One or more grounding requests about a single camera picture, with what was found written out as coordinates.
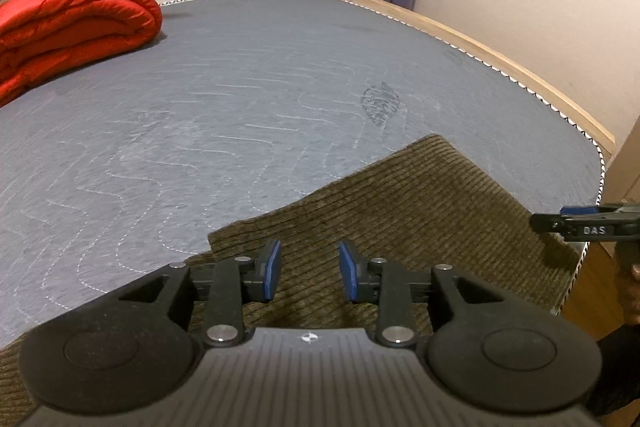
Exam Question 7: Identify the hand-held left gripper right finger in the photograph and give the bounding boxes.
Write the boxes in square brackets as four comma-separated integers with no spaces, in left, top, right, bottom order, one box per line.
[338,241,493,349]

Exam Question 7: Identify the person's right forearm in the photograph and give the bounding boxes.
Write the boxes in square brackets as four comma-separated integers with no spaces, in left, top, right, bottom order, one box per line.
[582,322,640,420]

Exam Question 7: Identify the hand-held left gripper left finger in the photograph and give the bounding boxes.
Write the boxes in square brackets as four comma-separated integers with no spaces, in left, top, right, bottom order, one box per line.
[119,239,282,349]

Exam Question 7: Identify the red folded quilt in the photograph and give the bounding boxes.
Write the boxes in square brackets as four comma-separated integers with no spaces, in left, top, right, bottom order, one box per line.
[0,0,163,108]

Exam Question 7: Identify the wooden bed frame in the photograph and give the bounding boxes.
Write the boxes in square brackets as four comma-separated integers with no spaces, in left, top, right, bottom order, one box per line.
[307,0,617,158]

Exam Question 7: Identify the olive corduroy pants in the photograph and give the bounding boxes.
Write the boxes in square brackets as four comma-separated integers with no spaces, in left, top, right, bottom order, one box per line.
[0,134,586,427]

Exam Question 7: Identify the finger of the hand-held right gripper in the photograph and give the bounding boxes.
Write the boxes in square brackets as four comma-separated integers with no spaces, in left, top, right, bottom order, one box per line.
[530,204,603,239]

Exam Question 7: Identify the grey quilted mattress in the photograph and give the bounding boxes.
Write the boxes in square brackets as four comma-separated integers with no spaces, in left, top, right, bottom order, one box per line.
[0,0,607,350]

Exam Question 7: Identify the person's right hand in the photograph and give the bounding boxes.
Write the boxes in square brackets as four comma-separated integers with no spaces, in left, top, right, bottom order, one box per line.
[616,241,640,328]

